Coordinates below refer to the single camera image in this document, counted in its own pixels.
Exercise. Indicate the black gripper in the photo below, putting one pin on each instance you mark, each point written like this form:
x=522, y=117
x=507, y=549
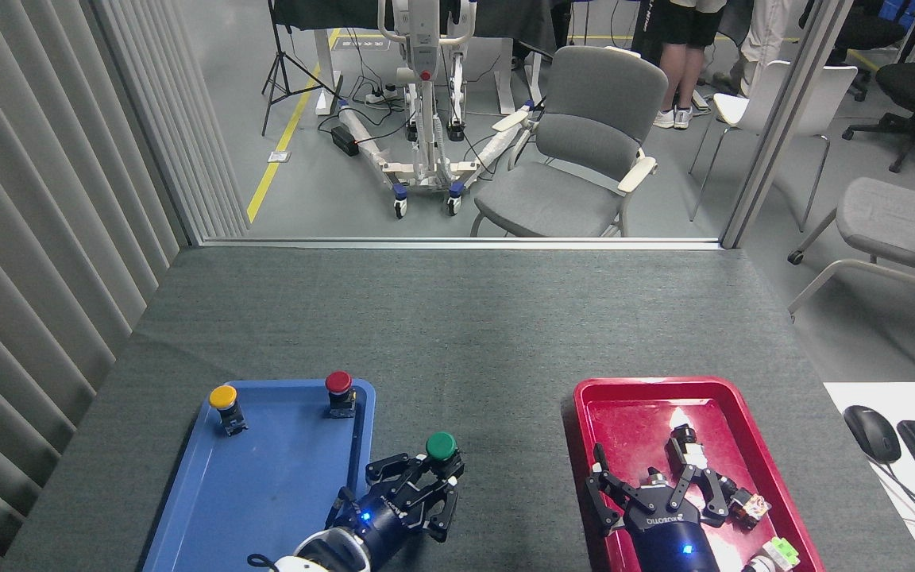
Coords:
x=672, y=544
x=382, y=516

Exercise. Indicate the green push button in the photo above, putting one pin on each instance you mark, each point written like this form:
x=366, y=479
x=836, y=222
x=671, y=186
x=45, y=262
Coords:
x=442, y=446

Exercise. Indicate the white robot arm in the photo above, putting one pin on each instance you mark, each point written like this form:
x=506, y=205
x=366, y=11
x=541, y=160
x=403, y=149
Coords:
x=318, y=554

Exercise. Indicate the red push button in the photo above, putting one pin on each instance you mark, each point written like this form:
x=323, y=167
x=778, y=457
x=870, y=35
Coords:
x=338, y=382

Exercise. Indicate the yellow push button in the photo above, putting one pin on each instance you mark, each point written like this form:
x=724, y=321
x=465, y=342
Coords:
x=223, y=396

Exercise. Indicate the red plastic tray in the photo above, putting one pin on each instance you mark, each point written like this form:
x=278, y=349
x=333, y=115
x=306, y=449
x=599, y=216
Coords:
x=640, y=421

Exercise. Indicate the blue plastic tray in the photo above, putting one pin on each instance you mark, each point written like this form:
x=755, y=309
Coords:
x=267, y=492

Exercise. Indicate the black computer mouse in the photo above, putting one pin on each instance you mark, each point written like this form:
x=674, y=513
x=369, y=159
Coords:
x=872, y=433

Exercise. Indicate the black power adapter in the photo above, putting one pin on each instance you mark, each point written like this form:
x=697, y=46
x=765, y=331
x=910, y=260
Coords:
x=344, y=141

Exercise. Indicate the grey armchair on castors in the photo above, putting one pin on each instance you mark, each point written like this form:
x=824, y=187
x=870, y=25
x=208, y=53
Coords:
x=894, y=218

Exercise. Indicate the grey armchair with cream armrests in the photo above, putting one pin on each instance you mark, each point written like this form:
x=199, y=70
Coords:
x=584, y=135

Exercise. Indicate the white stand on wheels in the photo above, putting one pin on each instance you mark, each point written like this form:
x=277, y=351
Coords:
x=424, y=103

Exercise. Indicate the white power strip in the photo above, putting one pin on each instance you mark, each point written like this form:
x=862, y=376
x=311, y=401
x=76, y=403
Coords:
x=380, y=96

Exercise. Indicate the white plastic chair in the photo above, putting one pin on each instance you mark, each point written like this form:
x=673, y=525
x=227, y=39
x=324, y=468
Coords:
x=823, y=91

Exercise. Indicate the black tripod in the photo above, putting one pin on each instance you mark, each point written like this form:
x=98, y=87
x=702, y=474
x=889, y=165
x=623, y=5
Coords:
x=281, y=67

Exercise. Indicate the person in dark shorts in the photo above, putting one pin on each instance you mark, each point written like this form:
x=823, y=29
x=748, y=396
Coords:
x=684, y=32

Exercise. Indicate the person in light trousers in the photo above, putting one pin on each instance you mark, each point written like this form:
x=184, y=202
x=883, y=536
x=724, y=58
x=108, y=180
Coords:
x=767, y=32

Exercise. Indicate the black and white knob switch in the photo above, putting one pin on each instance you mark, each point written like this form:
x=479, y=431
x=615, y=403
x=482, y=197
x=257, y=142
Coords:
x=694, y=451

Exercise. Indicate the small black switch, patterned label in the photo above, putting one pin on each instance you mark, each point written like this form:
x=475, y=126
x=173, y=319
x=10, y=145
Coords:
x=753, y=506

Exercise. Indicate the green and white switch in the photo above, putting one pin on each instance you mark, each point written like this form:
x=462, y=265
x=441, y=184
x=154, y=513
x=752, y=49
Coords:
x=779, y=552

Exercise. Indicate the silver frame rail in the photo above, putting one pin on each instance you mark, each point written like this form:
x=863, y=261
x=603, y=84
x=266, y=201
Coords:
x=457, y=243

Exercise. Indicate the silver frame post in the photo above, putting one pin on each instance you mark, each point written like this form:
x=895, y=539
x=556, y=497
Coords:
x=783, y=119

